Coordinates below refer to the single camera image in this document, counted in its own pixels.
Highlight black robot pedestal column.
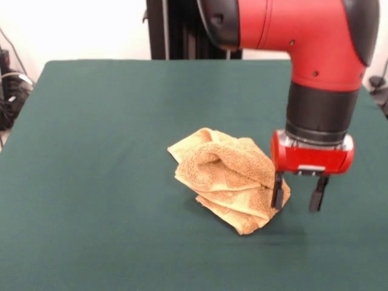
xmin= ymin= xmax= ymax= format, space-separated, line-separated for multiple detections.
xmin=145 ymin=0 xmax=243 ymax=60

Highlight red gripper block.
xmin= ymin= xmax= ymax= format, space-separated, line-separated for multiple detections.
xmin=270 ymin=130 xmax=355 ymax=212

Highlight tangled black cables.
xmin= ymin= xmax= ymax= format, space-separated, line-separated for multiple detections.
xmin=0 ymin=70 xmax=33 ymax=132

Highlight dark green table cloth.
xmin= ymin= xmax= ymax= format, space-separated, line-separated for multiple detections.
xmin=0 ymin=59 xmax=388 ymax=291

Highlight tan terry towel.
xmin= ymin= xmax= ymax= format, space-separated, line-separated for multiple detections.
xmin=167 ymin=127 xmax=291 ymax=236

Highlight grey tripod base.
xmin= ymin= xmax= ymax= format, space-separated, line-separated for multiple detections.
xmin=369 ymin=75 xmax=388 ymax=119

